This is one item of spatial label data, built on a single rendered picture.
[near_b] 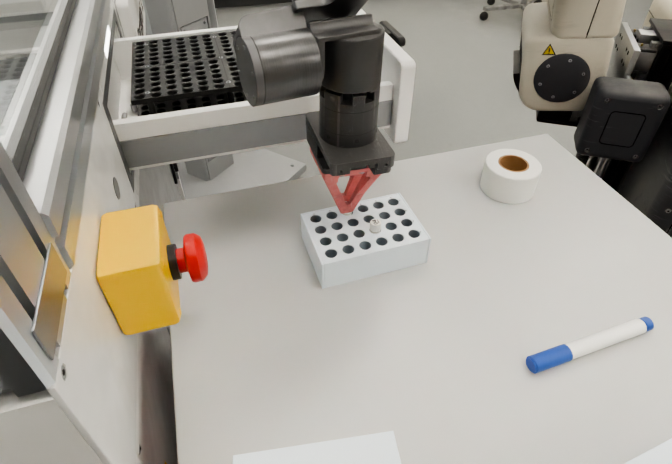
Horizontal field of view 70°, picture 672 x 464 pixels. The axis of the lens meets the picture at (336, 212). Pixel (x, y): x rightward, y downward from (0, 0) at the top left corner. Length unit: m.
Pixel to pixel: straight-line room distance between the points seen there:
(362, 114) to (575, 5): 0.67
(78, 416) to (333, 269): 0.28
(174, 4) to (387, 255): 1.24
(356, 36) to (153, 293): 0.26
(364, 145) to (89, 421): 0.31
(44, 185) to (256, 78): 0.17
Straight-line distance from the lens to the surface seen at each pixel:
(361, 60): 0.43
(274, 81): 0.40
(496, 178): 0.64
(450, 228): 0.60
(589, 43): 1.09
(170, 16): 1.63
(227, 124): 0.58
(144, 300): 0.39
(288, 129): 0.59
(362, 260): 0.51
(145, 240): 0.38
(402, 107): 0.61
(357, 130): 0.46
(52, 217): 0.31
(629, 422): 0.51
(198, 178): 1.93
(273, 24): 0.42
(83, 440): 0.33
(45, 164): 0.34
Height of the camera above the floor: 1.16
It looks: 41 degrees down
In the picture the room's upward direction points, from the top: straight up
